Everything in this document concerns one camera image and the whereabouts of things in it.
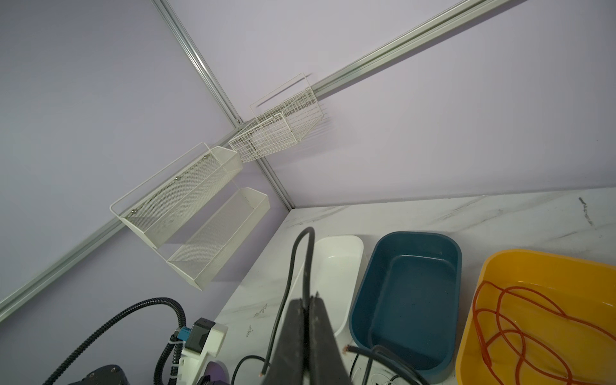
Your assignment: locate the purple pink spatula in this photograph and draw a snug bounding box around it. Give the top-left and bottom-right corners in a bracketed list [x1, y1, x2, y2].
[200, 361, 230, 385]

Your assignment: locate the white mesh upper shelf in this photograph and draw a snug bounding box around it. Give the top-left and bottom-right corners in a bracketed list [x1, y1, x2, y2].
[110, 143, 243, 249]

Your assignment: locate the white wire wall basket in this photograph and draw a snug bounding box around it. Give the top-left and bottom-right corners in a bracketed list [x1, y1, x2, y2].
[229, 73, 324, 163]

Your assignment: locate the yellow plastic bin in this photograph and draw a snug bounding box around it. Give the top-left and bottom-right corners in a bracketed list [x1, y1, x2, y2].
[455, 250, 615, 384]

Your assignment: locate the red cable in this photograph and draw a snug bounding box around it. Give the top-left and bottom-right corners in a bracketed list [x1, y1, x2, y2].
[471, 280, 616, 385]

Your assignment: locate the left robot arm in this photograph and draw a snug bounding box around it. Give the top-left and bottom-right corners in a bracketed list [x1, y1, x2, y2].
[44, 297, 187, 384]

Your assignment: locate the white plastic bin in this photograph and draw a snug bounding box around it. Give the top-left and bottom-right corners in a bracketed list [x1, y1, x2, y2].
[311, 235, 366, 336]

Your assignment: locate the white mesh shelf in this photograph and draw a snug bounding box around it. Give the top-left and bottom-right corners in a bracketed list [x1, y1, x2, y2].
[110, 143, 243, 249]
[168, 188, 270, 290]

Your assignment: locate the dark teal plastic bin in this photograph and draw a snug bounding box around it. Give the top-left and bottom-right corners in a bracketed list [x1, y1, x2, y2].
[349, 231, 462, 383]

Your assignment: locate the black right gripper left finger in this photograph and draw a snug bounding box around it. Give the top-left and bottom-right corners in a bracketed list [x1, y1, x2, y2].
[263, 299, 306, 385]

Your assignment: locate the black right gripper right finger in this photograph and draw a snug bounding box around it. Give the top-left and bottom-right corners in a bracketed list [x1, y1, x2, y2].
[307, 297, 351, 385]

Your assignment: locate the black cable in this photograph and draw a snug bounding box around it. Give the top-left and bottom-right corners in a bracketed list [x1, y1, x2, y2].
[229, 226, 432, 385]

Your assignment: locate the white mesh lower shelf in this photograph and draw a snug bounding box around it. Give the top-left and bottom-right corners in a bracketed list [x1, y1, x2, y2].
[168, 188, 270, 290]

